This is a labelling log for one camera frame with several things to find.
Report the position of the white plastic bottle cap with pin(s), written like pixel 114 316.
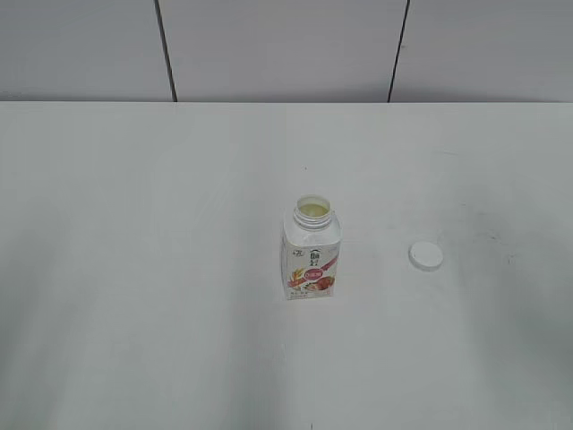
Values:
pixel 425 256

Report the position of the white strawberry drink bottle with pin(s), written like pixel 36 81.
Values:
pixel 310 247

